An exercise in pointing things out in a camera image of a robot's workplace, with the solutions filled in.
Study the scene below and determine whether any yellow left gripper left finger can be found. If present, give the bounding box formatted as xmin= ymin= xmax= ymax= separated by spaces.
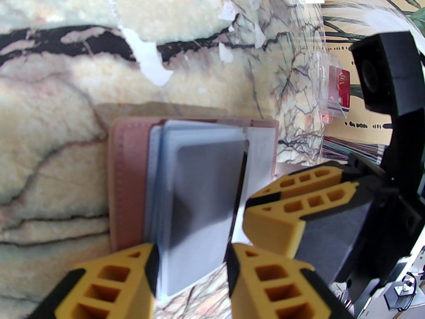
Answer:
xmin=33 ymin=243 xmax=160 ymax=319

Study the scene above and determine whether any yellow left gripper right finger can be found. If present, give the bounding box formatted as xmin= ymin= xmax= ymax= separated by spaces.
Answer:
xmin=227 ymin=243 xmax=352 ymax=319

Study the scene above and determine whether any red VIP card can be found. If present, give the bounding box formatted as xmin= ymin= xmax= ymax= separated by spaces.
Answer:
xmin=333 ymin=67 xmax=352 ymax=110

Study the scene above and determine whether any pink leather card holder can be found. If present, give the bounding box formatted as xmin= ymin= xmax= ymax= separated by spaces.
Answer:
xmin=108 ymin=117 xmax=279 ymax=301

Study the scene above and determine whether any colourful marker pen set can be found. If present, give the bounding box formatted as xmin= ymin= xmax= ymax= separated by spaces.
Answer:
xmin=322 ymin=135 xmax=387 ymax=165

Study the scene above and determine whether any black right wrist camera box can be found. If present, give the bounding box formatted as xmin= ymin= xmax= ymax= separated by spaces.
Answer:
xmin=350 ymin=31 xmax=425 ymax=119

